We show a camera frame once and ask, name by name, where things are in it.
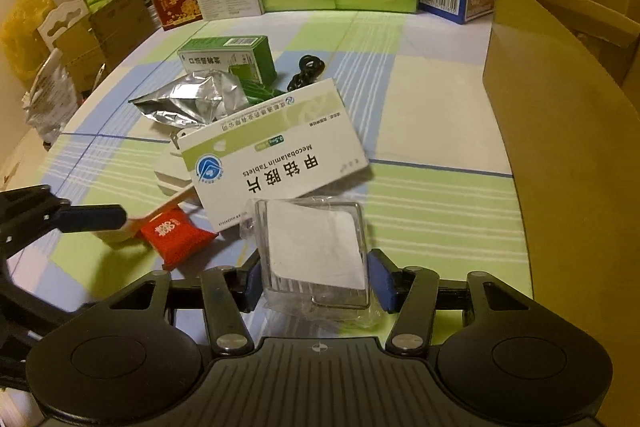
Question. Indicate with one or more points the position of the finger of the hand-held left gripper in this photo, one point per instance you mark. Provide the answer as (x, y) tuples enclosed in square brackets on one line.
[(92, 217)]

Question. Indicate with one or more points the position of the white medicine box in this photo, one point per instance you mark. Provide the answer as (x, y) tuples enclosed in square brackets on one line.
[(280, 157)]

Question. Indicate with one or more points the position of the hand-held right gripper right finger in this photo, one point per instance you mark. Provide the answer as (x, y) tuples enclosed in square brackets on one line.
[(380, 279)]

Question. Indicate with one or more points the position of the orange stick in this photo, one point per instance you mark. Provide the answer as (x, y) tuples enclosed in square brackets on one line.
[(160, 207)]

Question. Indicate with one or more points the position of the yellow plastic bag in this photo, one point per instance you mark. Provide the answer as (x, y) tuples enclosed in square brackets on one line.
[(25, 32)]

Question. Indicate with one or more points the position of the brown cardboard box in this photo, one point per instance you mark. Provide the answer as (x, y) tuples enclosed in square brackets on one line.
[(82, 57), (125, 22)]

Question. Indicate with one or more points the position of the clear plastic box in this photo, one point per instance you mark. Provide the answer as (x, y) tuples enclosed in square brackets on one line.
[(310, 242)]

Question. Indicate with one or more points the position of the white charger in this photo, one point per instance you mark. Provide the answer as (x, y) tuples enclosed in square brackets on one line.
[(170, 172)]

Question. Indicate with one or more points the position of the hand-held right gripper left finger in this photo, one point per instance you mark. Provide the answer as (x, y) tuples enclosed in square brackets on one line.
[(253, 283)]

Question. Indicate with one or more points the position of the red packet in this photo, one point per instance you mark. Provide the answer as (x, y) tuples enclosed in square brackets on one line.
[(172, 237)]

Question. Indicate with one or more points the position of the white plastic bag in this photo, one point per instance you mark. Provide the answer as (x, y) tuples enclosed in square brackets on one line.
[(50, 97)]

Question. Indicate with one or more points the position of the green medicine box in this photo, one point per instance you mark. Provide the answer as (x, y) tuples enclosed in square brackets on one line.
[(225, 57)]

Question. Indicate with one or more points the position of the large cardboard box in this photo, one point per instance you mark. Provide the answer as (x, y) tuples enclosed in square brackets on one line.
[(560, 147)]

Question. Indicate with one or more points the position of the plaid cloth desktop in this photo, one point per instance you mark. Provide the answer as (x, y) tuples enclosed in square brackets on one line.
[(425, 107)]

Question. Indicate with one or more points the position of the silver and green foil pouch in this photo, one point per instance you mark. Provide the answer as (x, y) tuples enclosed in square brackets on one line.
[(195, 99)]

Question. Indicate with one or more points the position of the white cardboard hanger tab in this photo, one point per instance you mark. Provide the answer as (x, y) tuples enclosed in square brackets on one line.
[(62, 19)]

